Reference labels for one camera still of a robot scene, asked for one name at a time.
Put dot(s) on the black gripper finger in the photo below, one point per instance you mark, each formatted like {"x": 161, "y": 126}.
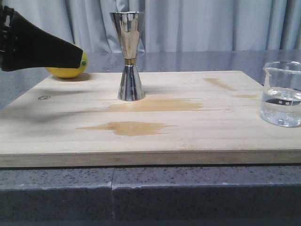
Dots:
{"x": 24, "y": 45}

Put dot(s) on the steel double jigger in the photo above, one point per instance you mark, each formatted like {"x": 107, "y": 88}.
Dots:
{"x": 128, "y": 27}

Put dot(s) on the glass beaker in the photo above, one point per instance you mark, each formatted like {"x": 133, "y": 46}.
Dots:
{"x": 281, "y": 98}

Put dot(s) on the yellow lemon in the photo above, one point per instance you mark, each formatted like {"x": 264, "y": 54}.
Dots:
{"x": 68, "y": 73}

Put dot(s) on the grey curtain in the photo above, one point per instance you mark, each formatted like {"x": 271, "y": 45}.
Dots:
{"x": 171, "y": 25}

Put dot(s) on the wooden cutting board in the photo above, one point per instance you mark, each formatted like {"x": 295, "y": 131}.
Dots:
{"x": 185, "y": 118}

